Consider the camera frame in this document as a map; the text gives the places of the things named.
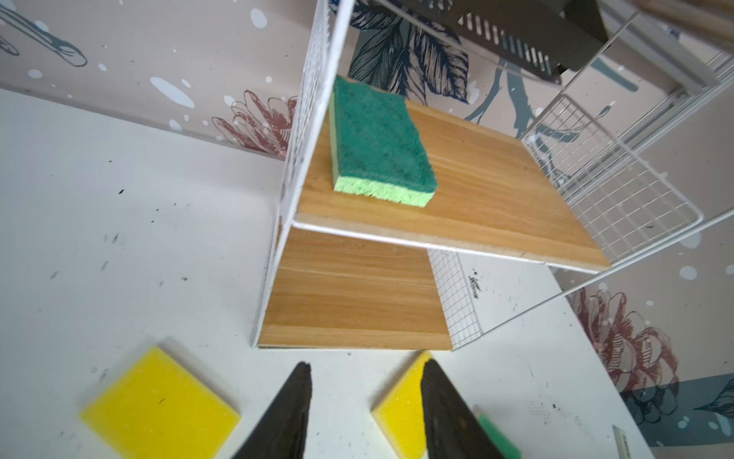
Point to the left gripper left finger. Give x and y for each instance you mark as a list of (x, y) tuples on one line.
[(282, 430)]

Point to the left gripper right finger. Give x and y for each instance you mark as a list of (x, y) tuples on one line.
[(451, 429)]

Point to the dark green sponge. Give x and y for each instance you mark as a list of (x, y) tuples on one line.
[(376, 149)]

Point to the yellow sponge right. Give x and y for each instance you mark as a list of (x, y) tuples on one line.
[(400, 413)]

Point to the yellow sponge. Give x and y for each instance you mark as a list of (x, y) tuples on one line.
[(158, 409), (400, 413)]

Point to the light green sponge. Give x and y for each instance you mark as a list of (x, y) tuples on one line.
[(498, 438)]

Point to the yellow sponge left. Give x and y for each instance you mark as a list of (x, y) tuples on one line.
[(158, 409)]

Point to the clear tube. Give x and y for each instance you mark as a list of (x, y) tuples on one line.
[(621, 441)]

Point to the white wire wooden shelf unit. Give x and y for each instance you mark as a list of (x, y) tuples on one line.
[(348, 271)]

